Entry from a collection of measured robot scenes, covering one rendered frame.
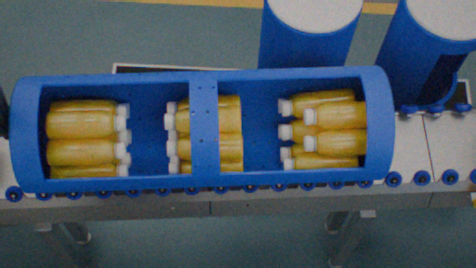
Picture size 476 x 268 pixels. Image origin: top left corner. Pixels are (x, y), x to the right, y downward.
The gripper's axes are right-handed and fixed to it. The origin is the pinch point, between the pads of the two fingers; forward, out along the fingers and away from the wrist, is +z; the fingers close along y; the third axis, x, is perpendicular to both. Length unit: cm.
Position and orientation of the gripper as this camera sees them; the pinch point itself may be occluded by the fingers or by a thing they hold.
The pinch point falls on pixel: (7, 130)
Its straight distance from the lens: 165.7
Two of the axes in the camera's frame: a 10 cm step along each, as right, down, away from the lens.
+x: 10.0, -0.3, 0.5
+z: -0.3, 4.3, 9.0
